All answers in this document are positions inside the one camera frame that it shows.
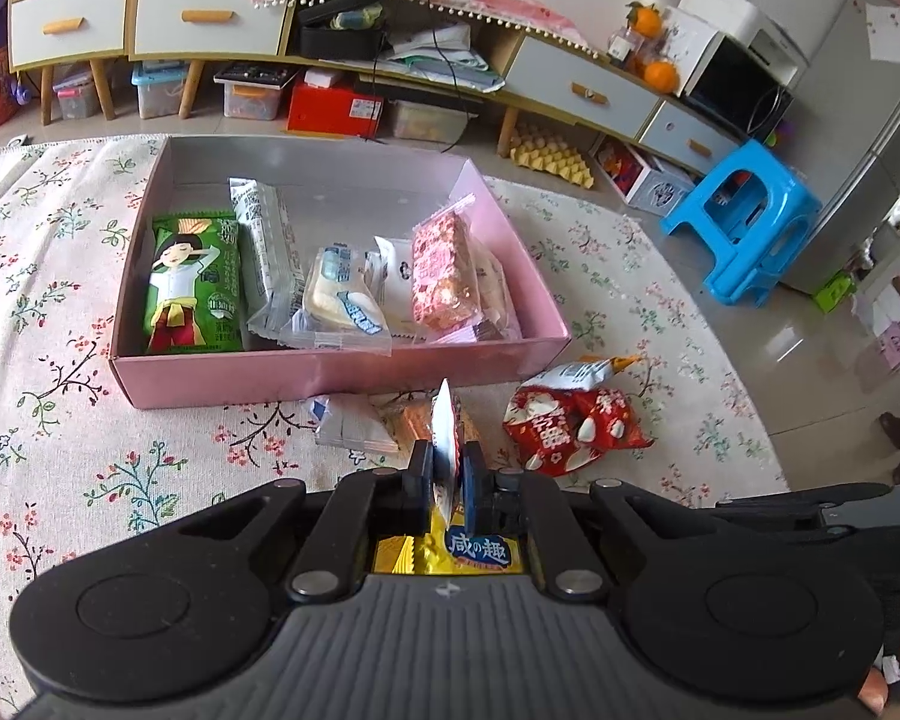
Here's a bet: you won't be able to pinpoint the wooden single drawer cabinet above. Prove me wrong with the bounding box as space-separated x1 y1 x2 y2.
127 0 297 119

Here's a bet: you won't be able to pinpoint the person's right hand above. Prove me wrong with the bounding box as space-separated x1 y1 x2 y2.
862 634 900 713

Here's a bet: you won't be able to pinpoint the black power cables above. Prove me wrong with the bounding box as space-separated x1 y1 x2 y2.
371 0 470 140

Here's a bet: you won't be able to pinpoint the tall wooden shelf cabinet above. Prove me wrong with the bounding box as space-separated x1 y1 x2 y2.
7 0 132 125

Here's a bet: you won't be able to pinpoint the yellow snack packet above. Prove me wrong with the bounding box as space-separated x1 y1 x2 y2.
371 379 530 578

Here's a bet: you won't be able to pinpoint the black lid storage box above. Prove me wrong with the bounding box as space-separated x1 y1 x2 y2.
214 62 297 121

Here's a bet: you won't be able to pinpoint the orange fruit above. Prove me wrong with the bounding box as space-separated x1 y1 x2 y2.
643 58 680 95

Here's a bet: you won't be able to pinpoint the blue lid storage box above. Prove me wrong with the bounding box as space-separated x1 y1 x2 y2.
131 60 188 119

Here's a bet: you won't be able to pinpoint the small clear storage box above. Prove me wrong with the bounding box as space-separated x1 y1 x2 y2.
52 75 102 119

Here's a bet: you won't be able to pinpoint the green chip packet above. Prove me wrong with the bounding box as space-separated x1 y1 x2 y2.
144 210 247 355

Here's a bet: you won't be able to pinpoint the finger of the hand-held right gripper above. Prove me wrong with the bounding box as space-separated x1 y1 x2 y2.
712 482 895 535

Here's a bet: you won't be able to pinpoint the black plastic bin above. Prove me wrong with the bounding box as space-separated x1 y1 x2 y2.
298 0 391 59

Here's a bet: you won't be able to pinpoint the beige storage box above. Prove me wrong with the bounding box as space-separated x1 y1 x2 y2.
386 97 470 143

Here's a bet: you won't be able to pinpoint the red cardboard box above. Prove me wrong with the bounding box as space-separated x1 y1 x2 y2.
286 79 386 140

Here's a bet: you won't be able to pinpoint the pink nougat packet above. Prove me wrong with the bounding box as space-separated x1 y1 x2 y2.
409 195 522 346

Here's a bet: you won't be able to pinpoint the orange with leaves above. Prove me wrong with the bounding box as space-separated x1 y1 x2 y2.
628 2 664 38

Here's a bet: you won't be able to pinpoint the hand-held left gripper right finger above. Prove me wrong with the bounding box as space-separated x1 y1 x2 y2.
461 441 722 602

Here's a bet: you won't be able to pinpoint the yellow egg tray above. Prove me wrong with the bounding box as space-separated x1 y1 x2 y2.
510 124 597 188

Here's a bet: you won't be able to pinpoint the red white snack packet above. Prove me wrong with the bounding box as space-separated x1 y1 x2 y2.
502 354 655 475

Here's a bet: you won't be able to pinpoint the pile of papers and cloth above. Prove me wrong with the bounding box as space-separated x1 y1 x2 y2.
386 22 507 95

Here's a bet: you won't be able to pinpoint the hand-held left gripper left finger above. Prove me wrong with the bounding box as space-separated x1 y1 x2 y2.
176 441 436 605

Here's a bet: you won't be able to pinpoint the white microwave oven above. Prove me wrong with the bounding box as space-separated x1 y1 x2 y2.
664 11 796 143

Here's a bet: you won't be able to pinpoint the white paper note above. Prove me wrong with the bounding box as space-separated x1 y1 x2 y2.
866 4 900 62

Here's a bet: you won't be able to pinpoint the small green box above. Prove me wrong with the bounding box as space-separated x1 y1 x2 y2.
814 274 856 314

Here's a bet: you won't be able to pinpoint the floral tablecloth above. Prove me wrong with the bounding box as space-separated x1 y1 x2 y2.
0 136 788 691

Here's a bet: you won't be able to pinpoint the low wooden TV cabinet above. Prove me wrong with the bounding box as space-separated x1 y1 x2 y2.
285 0 728 173

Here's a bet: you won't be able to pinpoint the orange brown cake packet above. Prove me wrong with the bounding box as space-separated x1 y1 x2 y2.
379 394 496 458

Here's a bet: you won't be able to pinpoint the long pale green snack packet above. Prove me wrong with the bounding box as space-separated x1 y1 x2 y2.
229 176 308 346

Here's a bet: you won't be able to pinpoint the white blue printed box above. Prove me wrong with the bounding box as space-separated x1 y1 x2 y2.
596 136 698 209

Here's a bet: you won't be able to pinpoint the blue plastic stool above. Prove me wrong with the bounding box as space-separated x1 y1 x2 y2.
660 139 822 308

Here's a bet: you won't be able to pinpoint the white blue snack packet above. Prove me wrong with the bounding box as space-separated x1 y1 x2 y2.
311 394 398 455

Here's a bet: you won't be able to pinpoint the white printer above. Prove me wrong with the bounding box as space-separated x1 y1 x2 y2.
679 0 811 68

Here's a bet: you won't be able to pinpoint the small white snack packet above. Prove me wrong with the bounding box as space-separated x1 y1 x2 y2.
364 235 428 342

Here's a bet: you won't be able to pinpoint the pink cardboard box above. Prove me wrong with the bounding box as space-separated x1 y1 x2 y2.
109 133 572 410

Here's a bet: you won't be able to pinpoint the grey refrigerator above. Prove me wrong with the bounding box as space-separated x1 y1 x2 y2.
784 0 900 293

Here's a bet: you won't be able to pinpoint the white blue bread packet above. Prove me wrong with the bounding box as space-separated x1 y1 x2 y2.
281 244 392 355

